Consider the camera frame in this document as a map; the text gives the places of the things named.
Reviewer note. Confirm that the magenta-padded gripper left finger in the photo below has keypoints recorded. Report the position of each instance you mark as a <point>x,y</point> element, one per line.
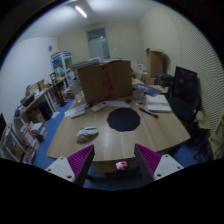
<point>63,166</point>

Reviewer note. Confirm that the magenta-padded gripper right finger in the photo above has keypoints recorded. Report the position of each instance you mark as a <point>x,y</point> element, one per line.
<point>165,165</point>

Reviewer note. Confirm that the white computer mouse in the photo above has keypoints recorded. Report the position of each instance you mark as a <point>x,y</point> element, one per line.
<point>86,134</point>

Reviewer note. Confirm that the black scalloped mouse pad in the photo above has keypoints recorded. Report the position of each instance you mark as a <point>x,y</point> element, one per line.
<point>123,119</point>

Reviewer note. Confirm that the small pink object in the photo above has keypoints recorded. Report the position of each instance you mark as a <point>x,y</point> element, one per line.
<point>121,165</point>

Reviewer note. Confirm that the shelf unit with books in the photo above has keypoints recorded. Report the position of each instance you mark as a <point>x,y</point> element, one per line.
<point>23,140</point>

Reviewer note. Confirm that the black marker pen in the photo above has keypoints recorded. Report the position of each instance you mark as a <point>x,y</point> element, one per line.
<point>148,112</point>

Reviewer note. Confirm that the white printed paper sheet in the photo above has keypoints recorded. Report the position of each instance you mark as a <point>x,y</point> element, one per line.
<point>73,109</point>

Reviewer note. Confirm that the open white notebook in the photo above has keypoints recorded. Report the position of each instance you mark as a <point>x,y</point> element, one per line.
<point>158,103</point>

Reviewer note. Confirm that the wooden side desk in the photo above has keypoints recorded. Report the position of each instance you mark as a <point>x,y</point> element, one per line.
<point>36,100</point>

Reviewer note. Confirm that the black office chair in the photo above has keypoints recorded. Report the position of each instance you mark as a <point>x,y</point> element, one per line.
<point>185,93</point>

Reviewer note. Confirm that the clear plastic container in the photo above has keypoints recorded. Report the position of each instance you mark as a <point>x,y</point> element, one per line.
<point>139,94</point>

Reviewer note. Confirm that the plain white paper sheet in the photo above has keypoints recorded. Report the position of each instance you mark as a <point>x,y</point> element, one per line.
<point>118,103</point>

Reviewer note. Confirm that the blue book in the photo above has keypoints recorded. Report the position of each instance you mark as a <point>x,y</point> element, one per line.
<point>146,89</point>

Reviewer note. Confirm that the large cardboard box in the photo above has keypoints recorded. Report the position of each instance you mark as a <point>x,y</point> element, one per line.
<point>105,81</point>

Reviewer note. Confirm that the blue and white display cabinet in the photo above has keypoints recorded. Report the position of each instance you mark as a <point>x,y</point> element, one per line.
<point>61,66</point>

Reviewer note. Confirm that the tall cardboard box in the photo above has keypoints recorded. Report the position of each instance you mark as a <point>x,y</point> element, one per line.
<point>155,63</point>

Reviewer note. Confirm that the grey door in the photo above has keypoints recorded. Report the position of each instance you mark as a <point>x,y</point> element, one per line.
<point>98,45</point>

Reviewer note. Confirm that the ceiling tube light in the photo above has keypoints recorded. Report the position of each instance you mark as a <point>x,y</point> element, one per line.
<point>80,11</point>

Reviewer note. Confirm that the round wall clock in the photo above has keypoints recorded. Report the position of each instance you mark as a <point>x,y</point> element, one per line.
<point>50,48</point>

